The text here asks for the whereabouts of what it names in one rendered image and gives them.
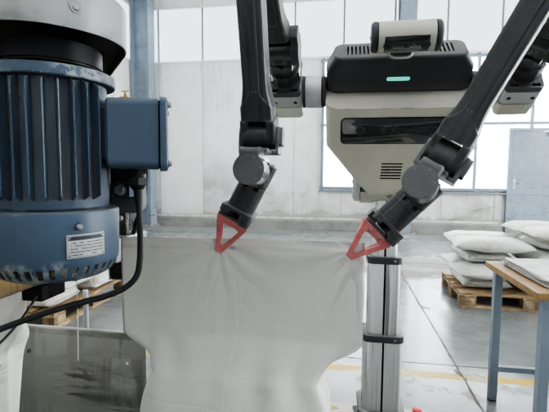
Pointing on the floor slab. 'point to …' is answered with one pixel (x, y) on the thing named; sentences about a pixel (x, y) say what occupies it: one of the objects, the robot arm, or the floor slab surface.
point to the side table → (537, 334)
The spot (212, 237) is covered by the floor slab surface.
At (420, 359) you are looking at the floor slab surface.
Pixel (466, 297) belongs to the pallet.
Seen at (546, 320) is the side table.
